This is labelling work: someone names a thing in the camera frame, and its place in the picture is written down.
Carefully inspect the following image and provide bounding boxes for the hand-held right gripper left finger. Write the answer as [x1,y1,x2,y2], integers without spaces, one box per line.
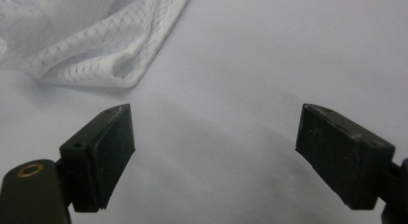
[59,103,137,213]

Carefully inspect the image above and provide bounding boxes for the white mesh laundry bag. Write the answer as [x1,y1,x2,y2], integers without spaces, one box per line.
[0,0,193,89]

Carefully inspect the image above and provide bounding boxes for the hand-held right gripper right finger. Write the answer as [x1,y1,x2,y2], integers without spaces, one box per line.
[294,103,395,211]

